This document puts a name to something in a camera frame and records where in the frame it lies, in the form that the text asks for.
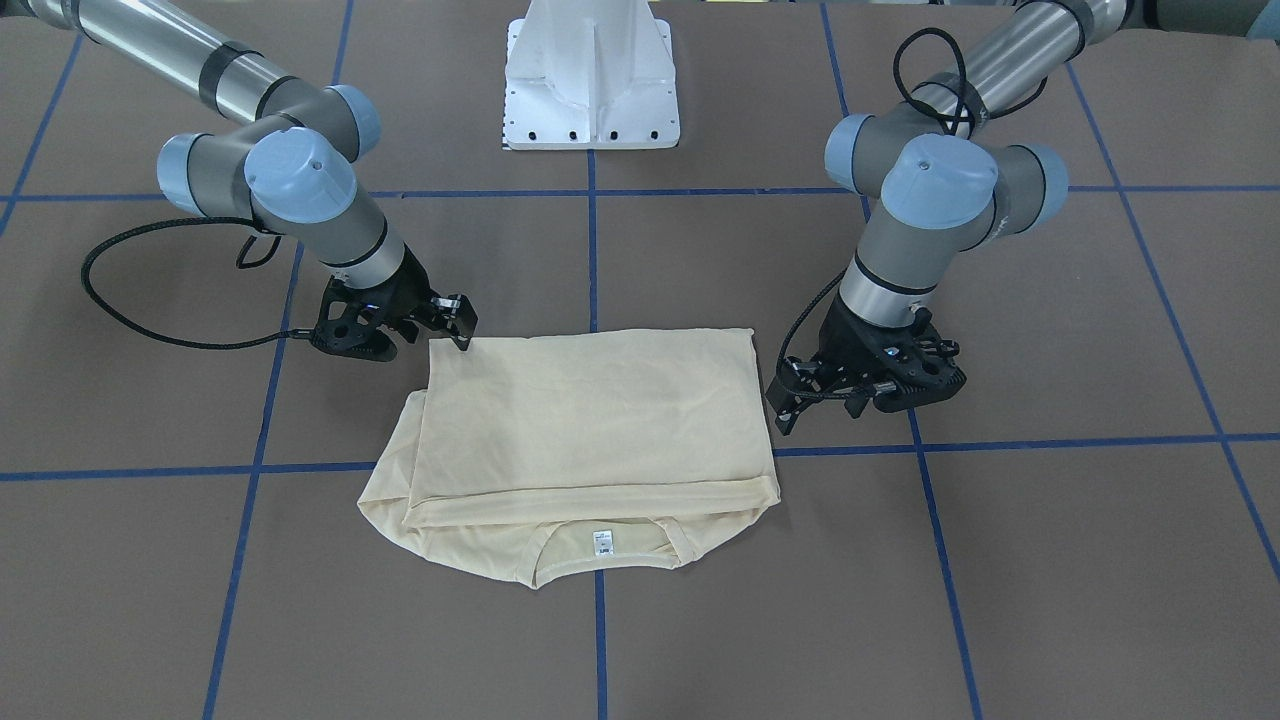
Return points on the beige long sleeve shirt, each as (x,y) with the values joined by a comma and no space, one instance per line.
(529,459)

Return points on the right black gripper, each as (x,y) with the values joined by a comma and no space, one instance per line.
(407,287)

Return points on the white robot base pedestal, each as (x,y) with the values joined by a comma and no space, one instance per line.
(590,75)

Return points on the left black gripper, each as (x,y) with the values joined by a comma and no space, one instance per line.
(848,344)

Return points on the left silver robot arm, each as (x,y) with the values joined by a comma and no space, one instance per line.
(938,194)

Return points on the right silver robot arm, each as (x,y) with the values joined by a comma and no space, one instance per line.
(287,169)

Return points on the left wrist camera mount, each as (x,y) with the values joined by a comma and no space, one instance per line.
(919,362)

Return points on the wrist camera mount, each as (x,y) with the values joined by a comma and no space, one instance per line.
(349,323)
(919,362)

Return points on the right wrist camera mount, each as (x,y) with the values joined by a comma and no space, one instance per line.
(349,323)

